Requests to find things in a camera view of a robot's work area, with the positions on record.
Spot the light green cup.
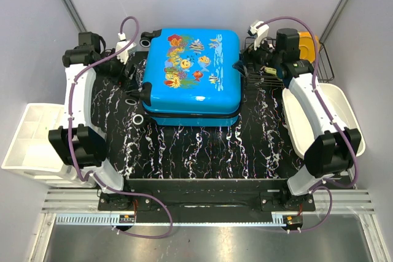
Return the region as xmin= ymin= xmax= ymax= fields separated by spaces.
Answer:
xmin=264 ymin=67 xmax=277 ymax=76

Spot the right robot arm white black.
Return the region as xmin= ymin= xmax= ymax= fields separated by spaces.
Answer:
xmin=234 ymin=22 xmax=362 ymax=211

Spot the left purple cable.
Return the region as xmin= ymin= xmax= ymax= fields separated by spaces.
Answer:
xmin=67 ymin=15 xmax=174 ymax=238

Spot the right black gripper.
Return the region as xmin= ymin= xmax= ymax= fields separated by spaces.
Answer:
xmin=232 ymin=34 xmax=282 ymax=78

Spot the white rectangular plastic basin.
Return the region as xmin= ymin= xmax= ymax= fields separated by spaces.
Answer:
xmin=282 ymin=83 xmax=360 ymax=159

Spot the black marbled table mat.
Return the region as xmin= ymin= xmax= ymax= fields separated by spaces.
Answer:
xmin=91 ymin=49 xmax=342 ymax=180

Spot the aluminium rail frame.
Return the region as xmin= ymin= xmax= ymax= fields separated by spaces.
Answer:
xmin=42 ymin=187 xmax=374 ymax=227

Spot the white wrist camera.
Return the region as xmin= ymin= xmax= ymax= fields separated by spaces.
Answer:
xmin=115 ymin=33 xmax=137 ymax=64
xmin=247 ymin=20 xmax=270 ymax=51

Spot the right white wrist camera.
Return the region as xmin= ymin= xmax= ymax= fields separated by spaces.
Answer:
xmin=247 ymin=20 xmax=270 ymax=51

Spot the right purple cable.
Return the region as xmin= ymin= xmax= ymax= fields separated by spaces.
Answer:
xmin=257 ymin=15 xmax=362 ymax=234

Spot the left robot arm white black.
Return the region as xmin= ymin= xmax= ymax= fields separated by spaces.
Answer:
xmin=49 ymin=32 xmax=138 ymax=210

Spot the blue cartoon fish suitcase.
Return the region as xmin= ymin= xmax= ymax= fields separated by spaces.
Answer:
xmin=131 ymin=28 xmax=243 ymax=127

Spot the white drawer organizer box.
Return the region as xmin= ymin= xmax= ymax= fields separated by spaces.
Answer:
xmin=1 ymin=103 xmax=95 ymax=188

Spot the purple cable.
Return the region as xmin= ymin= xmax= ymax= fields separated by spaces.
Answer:
xmin=257 ymin=15 xmax=362 ymax=234
xmin=67 ymin=15 xmax=174 ymax=238

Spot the orange round plate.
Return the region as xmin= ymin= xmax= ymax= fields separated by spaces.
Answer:
xmin=298 ymin=31 xmax=316 ymax=64

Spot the black wire dish rack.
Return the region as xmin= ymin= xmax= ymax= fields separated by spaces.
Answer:
xmin=247 ymin=42 xmax=335 ymax=88

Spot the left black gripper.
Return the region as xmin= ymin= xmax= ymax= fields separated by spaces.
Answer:
xmin=98 ymin=48 xmax=139 ymax=92

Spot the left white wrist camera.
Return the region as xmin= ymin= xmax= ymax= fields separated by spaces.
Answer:
xmin=115 ymin=33 xmax=137 ymax=64

